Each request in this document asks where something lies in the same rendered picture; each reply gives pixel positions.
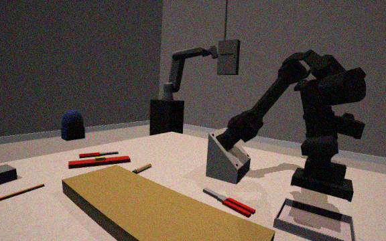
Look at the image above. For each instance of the tan rectangular panel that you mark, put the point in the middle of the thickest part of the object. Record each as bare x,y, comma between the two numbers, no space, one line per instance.
133,208

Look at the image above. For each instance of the dark olive awl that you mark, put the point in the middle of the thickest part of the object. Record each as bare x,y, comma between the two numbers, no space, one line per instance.
142,168

